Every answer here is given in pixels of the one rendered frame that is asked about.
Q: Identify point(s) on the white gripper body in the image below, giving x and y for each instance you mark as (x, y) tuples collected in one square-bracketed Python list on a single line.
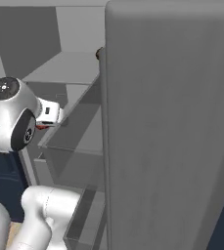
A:
[(61, 115)]

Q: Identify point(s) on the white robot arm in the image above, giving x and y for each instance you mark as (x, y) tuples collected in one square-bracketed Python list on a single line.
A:
[(6, 117)]

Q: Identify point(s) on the clear glass fridge shelf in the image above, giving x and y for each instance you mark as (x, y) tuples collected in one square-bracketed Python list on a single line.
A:
[(80, 130)]

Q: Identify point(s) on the grey fridge shelf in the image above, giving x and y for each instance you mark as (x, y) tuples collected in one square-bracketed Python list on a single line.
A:
[(67, 68)]

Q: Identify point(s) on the grey fridge drawer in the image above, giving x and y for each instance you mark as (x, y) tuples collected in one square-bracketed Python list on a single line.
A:
[(90, 221), (67, 169)]

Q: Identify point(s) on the grey fridge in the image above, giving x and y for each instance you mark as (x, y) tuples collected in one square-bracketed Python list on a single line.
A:
[(28, 32)]

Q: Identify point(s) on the grey fridge door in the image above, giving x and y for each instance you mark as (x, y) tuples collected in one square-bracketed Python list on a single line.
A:
[(169, 130)]

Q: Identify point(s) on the red apple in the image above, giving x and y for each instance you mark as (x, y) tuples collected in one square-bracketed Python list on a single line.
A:
[(42, 126)]

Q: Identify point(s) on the small dark brown item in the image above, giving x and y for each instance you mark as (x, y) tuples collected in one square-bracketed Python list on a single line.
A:
[(99, 53)]

